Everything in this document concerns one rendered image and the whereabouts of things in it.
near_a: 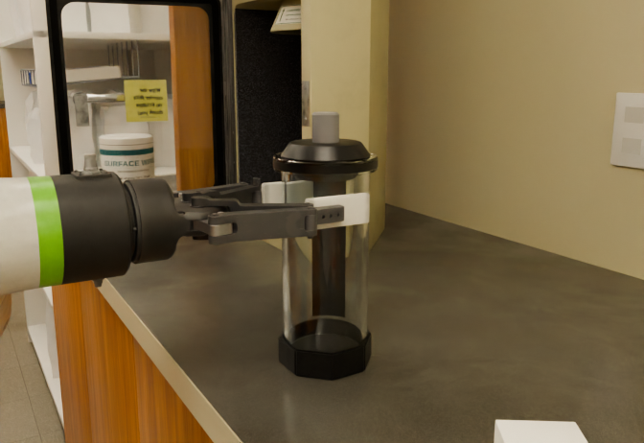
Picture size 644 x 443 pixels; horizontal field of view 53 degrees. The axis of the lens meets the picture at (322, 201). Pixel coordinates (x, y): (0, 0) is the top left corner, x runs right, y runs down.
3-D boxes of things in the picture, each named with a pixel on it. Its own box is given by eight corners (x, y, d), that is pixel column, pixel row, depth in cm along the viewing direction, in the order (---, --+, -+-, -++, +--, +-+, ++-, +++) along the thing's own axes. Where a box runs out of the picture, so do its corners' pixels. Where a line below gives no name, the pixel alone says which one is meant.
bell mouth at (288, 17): (335, 35, 125) (335, 7, 124) (390, 31, 110) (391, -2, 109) (253, 34, 116) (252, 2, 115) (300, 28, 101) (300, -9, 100)
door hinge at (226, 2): (232, 199, 130) (226, -3, 122) (238, 201, 127) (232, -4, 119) (225, 200, 129) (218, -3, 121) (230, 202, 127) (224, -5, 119)
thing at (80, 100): (89, 126, 113) (87, 93, 112) (76, 127, 112) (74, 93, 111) (88, 125, 115) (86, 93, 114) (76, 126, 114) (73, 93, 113)
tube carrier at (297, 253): (340, 322, 78) (341, 147, 73) (394, 356, 68) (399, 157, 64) (259, 341, 72) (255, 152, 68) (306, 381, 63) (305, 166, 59)
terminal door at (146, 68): (226, 203, 128) (220, -6, 120) (62, 217, 116) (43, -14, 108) (225, 202, 129) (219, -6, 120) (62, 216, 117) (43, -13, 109)
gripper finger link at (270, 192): (264, 211, 69) (261, 210, 69) (320, 205, 72) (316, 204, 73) (264, 184, 68) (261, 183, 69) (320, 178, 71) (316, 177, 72)
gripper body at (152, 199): (134, 188, 52) (239, 179, 57) (110, 174, 59) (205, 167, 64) (138, 276, 54) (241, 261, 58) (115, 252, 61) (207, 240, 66)
